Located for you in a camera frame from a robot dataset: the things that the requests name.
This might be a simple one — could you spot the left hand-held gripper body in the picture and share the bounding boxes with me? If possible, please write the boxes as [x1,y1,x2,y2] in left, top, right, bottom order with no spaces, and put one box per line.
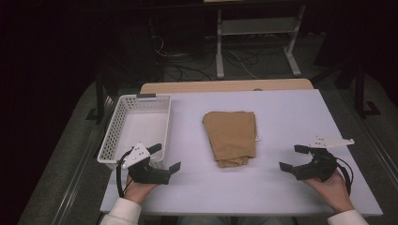
[121,142,172,186]

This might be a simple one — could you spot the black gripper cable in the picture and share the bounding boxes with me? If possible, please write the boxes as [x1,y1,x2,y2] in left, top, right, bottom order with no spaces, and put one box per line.
[115,147,135,199]
[335,157,355,197]

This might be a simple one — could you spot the tangle of floor cables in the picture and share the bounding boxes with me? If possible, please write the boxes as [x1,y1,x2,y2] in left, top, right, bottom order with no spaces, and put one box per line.
[151,34,261,83]

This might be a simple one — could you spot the black metal stand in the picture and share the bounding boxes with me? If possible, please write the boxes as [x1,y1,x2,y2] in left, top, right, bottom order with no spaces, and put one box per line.
[352,60,382,119]
[85,69,111,124]

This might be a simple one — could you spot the person's right hand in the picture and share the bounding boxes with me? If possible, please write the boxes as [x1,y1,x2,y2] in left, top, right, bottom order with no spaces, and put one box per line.
[301,170,356,215]

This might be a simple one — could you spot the person's left hand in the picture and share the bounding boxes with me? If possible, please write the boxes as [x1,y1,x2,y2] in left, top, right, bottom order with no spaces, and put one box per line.
[123,175,160,204]

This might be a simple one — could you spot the white metal stand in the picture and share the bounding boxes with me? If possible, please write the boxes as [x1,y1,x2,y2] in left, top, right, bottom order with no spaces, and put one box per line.
[215,5,307,80]

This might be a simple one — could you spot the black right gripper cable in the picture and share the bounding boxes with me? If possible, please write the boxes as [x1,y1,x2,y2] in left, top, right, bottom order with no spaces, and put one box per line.
[335,157,355,197]

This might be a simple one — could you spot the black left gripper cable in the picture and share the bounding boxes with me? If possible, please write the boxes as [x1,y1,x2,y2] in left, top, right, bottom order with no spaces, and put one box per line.
[115,147,135,199]

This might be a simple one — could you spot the wooden table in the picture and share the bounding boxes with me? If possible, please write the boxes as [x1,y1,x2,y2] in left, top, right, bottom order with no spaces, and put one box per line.
[139,78,315,95]

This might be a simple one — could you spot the brown pants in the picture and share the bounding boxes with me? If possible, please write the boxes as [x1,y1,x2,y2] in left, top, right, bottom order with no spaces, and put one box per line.
[202,111,258,169]

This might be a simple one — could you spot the white perforated plastic basket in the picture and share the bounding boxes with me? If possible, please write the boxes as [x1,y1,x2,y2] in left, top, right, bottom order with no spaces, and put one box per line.
[97,93,173,172]

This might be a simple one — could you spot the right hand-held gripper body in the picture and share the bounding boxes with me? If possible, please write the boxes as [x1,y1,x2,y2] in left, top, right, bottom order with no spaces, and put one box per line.
[294,135,356,183]

